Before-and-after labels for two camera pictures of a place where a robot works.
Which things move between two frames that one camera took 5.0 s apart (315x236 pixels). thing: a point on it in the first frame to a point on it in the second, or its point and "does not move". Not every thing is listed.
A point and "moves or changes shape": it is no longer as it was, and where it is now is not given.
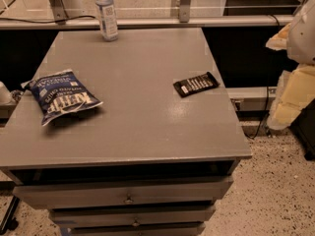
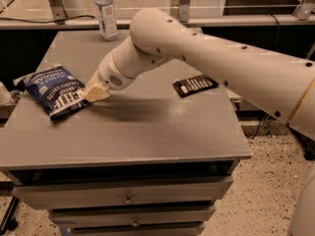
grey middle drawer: x=132 y=216 does not move
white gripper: x=304 y=38 to x=106 y=73
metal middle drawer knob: x=136 y=224 does not move
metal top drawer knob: x=128 y=199 does not move
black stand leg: x=10 y=222 does not move
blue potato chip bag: x=60 y=92 moves or changes shape
